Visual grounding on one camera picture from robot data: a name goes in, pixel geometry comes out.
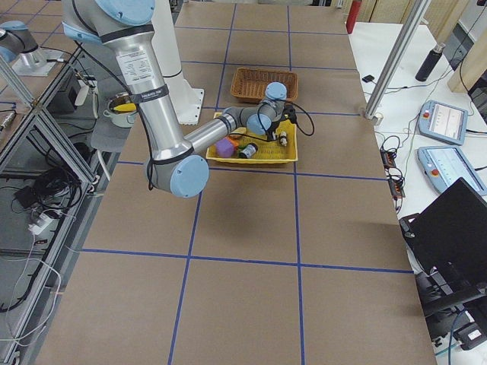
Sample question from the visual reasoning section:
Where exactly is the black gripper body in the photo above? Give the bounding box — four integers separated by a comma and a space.
266, 122, 281, 141

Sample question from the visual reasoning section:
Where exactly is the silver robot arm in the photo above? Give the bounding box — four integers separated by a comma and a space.
62, 1, 287, 198

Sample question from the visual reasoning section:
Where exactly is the yellow plastic basket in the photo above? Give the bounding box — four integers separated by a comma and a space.
205, 119, 298, 164

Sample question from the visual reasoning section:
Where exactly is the brown wicker basket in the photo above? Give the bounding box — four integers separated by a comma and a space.
231, 67, 298, 103

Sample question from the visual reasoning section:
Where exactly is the toy panda figure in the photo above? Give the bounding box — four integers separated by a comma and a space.
279, 131, 288, 147

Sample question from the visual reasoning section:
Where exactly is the small black labelled can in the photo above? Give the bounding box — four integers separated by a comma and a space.
238, 143, 258, 159

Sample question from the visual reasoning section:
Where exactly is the orange toy carrot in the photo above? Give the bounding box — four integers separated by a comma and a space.
228, 138, 247, 151

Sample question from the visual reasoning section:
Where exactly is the purple foam block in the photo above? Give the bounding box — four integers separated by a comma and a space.
215, 138, 235, 158

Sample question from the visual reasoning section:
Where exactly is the small black usb device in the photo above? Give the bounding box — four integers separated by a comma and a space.
361, 75, 374, 83

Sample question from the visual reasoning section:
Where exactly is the white pot with corn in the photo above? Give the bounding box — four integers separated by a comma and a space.
103, 92, 137, 129

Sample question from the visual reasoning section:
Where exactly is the red cylinder bottle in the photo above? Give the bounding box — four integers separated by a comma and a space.
345, 0, 362, 34

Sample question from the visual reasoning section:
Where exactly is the upper teach pendant tablet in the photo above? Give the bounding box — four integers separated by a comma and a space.
418, 100, 469, 146

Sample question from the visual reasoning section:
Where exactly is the teach pendant tablet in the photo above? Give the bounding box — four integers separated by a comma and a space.
417, 146, 486, 196
418, 100, 469, 146

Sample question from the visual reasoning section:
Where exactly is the black water bottle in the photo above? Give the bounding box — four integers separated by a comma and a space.
415, 43, 445, 82

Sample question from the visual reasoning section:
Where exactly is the lower teach pendant tablet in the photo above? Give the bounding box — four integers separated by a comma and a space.
417, 146, 486, 196

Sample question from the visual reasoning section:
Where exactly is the black laptop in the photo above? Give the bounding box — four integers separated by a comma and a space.
399, 178, 486, 321

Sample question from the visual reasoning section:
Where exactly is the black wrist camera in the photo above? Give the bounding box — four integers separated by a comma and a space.
282, 105, 297, 125

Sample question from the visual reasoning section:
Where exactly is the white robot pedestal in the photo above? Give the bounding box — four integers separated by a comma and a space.
151, 0, 205, 125

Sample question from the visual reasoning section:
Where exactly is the aluminium frame post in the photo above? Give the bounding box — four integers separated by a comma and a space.
363, 0, 431, 126

